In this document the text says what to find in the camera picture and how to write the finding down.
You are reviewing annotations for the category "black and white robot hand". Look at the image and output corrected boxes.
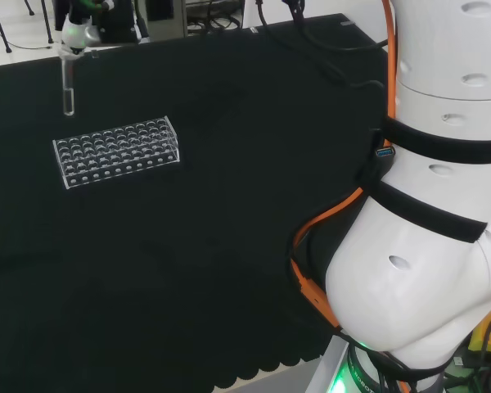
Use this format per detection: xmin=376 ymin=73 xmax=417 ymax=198
xmin=55 ymin=0 xmax=116 ymax=63

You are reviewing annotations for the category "clear glass test tube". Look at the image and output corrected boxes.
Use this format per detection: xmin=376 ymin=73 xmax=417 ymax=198
xmin=60 ymin=55 xmax=77 ymax=117

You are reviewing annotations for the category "clear plastic test tube rack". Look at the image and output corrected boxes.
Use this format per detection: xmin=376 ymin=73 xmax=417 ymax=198
xmin=52 ymin=115 xmax=183 ymax=192

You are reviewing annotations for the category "black tripod leg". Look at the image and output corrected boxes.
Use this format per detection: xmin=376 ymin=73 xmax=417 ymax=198
xmin=0 ymin=0 xmax=13 ymax=54
xmin=39 ymin=0 xmax=54 ymax=45

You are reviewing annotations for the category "grey metal cabinet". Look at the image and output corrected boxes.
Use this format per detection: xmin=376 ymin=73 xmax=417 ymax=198
xmin=133 ymin=0 xmax=246 ymax=43

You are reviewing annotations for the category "black bench cloth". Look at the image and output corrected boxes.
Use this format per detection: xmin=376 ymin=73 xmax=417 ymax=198
xmin=0 ymin=12 xmax=394 ymax=393

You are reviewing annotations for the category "yellow stop button box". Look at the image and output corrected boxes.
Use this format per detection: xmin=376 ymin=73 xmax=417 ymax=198
xmin=468 ymin=306 xmax=491 ymax=358

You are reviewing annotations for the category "black cable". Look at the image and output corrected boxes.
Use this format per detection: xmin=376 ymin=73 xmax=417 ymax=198
xmin=281 ymin=0 xmax=390 ymax=53
xmin=255 ymin=0 xmax=388 ymax=92

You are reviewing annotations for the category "orange cable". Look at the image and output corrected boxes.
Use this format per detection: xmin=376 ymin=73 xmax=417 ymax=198
xmin=289 ymin=0 xmax=412 ymax=393

